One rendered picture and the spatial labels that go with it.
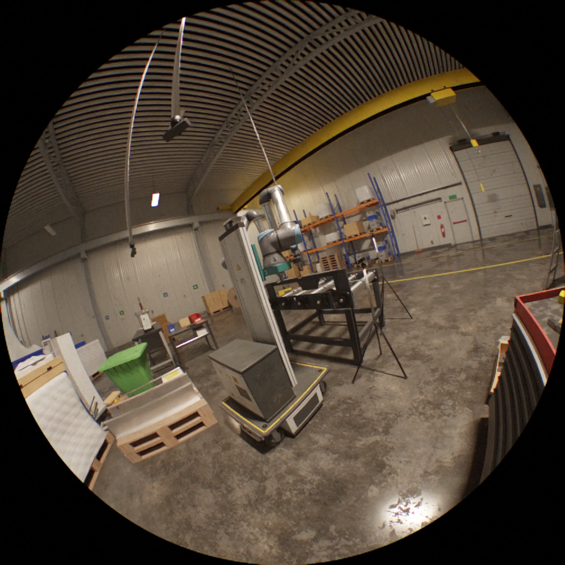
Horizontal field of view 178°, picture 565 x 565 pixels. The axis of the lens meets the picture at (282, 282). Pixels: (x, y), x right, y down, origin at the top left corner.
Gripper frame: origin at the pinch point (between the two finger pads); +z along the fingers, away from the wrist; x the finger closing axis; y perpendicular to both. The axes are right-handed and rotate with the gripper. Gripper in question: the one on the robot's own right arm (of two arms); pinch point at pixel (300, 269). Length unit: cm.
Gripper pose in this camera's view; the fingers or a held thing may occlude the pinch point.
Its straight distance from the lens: 202.7
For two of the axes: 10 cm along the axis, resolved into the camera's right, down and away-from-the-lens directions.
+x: 6.5, -1.2, -7.5
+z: 3.0, 9.5, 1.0
